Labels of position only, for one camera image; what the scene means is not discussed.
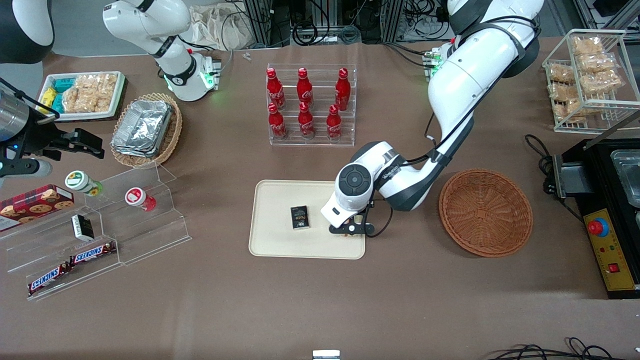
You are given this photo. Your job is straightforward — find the aluminium equipment rack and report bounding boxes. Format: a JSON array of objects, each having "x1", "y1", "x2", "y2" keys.
[{"x1": 242, "y1": 0, "x2": 453, "y2": 48}]

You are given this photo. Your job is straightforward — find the black and white small box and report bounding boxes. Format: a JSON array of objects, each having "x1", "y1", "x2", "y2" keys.
[{"x1": 71, "y1": 214, "x2": 95, "y2": 242}]

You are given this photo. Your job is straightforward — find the black arm base cables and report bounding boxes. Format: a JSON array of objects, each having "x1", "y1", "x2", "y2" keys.
[{"x1": 382, "y1": 41, "x2": 433, "y2": 69}]

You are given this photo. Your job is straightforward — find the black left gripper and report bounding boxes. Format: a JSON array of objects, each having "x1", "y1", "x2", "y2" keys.
[{"x1": 329, "y1": 200, "x2": 375, "y2": 237}]

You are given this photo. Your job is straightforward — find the stack of foil trays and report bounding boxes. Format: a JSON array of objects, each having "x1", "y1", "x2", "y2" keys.
[{"x1": 111, "y1": 100, "x2": 173, "y2": 158}]

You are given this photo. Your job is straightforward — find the oval light wicker basket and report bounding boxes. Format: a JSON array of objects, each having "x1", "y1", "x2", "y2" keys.
[{"x1": 110, "y1": 92, "x2": 183, "y2": 169}]

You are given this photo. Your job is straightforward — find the round brown wicker basket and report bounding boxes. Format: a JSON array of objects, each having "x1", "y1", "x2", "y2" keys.
[{"x1": 439, "y1": 169, "x2": 534, "y2": 258}]

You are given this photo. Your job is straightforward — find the black floor cables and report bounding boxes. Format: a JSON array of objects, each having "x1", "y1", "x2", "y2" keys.
[{"x1": 492, "y1": 337, "x2": 640, "y2": 360}]

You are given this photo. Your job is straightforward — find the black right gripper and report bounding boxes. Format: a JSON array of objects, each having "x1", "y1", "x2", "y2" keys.
[{"x1": 0, "y1": 107, "x2": 105, "y2": 162}]

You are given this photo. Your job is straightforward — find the clear rice cracker packet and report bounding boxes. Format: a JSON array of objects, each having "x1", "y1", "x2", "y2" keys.
[
  {"x1": 62, "y1": 75, "x2": 97, "y2": 114},
  {"x1": 93, "y1": 73, "x2": 119, "y2": 112}
]

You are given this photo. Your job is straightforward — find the red cup with white lid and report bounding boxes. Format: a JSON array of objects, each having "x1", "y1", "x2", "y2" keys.
[{"x1": 125, "y1": 187, "x2": 157, "y2": 212}]

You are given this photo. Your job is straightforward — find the Snickers chocolate bar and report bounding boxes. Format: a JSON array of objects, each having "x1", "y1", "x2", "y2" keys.
[
  {"x1": 70, "y1": 241, "x2": 117, "y2": 266},
  {"x1": 27, "y1": 263, "x2": 73, "y2": 296}
]

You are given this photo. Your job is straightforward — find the clear acrylic bottle rack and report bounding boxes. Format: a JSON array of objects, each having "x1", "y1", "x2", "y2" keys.
[{"x1": 266, "y1": 63, "x2": 358, "y2": 147}]

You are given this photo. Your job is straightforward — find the beige cloth bag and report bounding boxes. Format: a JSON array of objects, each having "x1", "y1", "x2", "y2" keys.
[{"x1": 190, "y1": 4, "x2": 252, "y2": 51}]

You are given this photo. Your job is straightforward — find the black countertop appliance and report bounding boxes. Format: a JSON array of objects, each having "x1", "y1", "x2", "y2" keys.
[{"x1": 552, "y1": 110, "x2": 640, "y2": 211}]

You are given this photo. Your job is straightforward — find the white wire basket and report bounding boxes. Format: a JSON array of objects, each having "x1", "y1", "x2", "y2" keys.
[{"x1": 542, "y1": 29, "x2": 640, "y2": 134}]

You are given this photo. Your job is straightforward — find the clear acrylic stepped shelf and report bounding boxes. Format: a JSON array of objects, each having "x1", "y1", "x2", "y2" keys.
[{"x1": 0, "y1": 162, "x2": 193, "y2": 302}]

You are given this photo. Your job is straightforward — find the red cola bottle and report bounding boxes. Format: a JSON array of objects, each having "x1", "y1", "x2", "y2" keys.
[
  {"x1": 298, "y1": 102, "x2": 316, "y2": 140},
  {"x1": 266, "y1": 68, "x2": 287, "y2": 111},
  {"x1": 326, "y1": 104, "x2": 343, "y2": 141},
  {"x1": 268, "y1": 103, "x2": 289, "y2": 141},
  {"x1": 335, "y1": 67, "x2": 352, "y2": 112},
  {"x1": 297, "y1": 67, "x2": 315, "y2": 112}
]

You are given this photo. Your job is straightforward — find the green cup with sunflower lid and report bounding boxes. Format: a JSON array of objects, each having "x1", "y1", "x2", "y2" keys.
[{"x1": 65, "y1": 170, "x2": 104, "y2": 197}]

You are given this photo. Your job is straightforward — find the white rectangular snack tray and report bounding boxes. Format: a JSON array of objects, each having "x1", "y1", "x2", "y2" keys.
[{"x1": 36, "y1": 71, "x2": 126, "y2": 122}]

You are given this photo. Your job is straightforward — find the clear fried snack packet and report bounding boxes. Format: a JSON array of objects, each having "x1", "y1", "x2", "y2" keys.
[
  {"x1": 577, "y1": 52, "x2": 618, "y2": 73},
  {"x1": 548, "y1": 64, "x2": 576, "y2": 85},
  {"x1": 580, "y1": 70, "x2": 623, "y2": 95},
  {"x1": 548, "y1": 82, "x2": 579, "y2": 103},
  {"x1": 555, "y1": 99, "x2": 596, "y2": 122},
  {"x1": 572, "y1": 36, "x2": 604, "y2": 56}
]

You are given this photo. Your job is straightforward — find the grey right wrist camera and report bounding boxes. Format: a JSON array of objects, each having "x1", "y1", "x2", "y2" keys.
[{"x1": 0, "y1": 159, "x2": 53, "y2": 179}]

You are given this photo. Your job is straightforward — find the small black snack box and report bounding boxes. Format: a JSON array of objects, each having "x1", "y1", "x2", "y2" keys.
[{"x1": 290, "y1": 205, "x2": 311, "y2": 231}]

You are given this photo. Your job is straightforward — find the red chocolate cookie box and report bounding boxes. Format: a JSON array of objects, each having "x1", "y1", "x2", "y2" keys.
[{"x1": 0, "y1": 184, "x2": 75, "y2": 232}]

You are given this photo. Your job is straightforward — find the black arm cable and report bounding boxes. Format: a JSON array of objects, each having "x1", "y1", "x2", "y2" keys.
[{"x1": 367, "y1": 17, "x2": 541, "y2": 238}]

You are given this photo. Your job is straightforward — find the cream plastic serving tray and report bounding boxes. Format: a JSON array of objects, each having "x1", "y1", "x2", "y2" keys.
[{"x1": 248, "y1": 179, "x2": 366, "y2": 260}]

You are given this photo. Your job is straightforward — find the black appliance power cable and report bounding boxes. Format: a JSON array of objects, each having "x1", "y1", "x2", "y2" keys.
[{"x1": 524, "y1": 134, "x2": 586, "y2": 223}]

